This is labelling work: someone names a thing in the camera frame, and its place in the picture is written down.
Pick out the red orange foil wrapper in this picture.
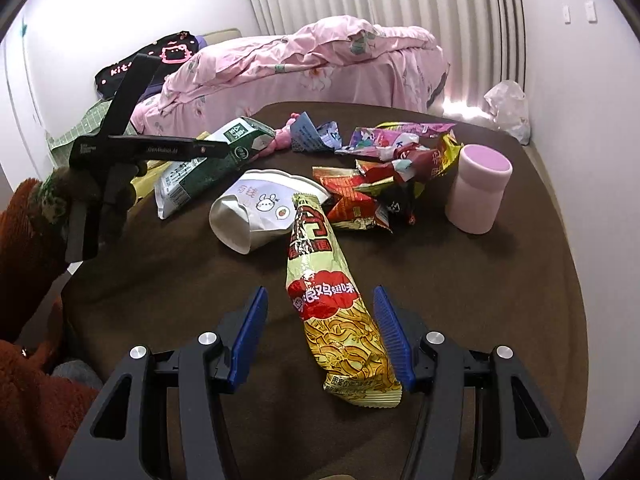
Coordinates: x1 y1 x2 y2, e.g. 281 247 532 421
311 166 395 231

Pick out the pink caterpillar toy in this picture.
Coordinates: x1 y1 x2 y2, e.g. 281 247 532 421
259 113 299 157

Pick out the pink snack wrapper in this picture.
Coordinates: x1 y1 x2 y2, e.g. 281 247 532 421
335 122 457 162

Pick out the green white snack bag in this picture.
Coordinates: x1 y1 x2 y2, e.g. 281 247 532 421
154 117 276 220

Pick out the yellow plastic trash bag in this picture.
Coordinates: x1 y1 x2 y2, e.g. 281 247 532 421
129 130 212 201

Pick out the black kitty pillow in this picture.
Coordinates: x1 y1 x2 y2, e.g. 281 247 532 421
93 30 202 101

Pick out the white paper bowl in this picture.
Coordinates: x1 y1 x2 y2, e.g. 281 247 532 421
208 169 330 255

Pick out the pink cylindrical bottle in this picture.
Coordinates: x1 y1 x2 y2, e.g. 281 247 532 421
445 144 513 235

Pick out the white plastic bag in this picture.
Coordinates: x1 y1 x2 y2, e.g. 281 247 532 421
484 80 532 145

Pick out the pink floral bed duvet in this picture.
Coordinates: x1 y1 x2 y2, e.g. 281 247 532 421
131 15 450 138

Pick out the white wall switch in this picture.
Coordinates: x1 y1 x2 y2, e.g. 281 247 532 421
585 0 598 24

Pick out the yellow noodle snack bag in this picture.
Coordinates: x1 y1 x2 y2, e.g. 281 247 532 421
285 193 402 408

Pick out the red snack wrapper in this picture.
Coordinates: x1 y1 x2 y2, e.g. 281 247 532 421
356 143 461 186

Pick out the green checkered cloth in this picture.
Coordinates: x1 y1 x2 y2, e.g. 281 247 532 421
46 100 112 168

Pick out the yellow chips bag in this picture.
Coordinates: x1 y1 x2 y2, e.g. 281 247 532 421
369 121 464 196

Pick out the striped window curtain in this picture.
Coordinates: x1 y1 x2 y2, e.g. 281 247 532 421
250 0 526 106

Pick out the blue wrapper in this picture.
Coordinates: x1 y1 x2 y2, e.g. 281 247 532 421
290 113 343 153

